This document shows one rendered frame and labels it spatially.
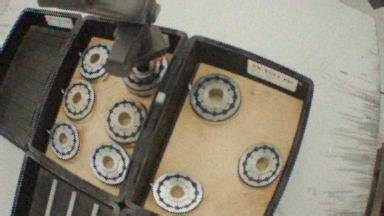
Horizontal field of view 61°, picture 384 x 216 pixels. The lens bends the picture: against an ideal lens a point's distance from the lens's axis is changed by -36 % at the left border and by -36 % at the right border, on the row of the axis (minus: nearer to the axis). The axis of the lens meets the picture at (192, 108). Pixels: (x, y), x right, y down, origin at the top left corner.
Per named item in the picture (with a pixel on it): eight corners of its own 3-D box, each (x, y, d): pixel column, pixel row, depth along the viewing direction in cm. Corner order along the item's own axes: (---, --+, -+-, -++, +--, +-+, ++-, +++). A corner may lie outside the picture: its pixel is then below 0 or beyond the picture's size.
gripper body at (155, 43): (168, 51, 94) (166, 33, 87) (121, 72, 93) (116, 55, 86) (158, 28, 96) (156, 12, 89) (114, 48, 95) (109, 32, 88)
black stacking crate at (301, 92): (194, 58, 110) (192, 34, 100) (307, 101, 105) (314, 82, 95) (133, 212, 97) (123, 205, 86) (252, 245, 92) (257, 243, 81)
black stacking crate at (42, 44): (32, 24, 120) (25, 8, 110) (90, 34, 115) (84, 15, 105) (-12, 123, 107) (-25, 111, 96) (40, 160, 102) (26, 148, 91)
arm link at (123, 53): (161, 0, 77) (119, -3, 78) (137, 51, 73) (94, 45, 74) (161, 29, 88) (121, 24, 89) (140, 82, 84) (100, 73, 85)
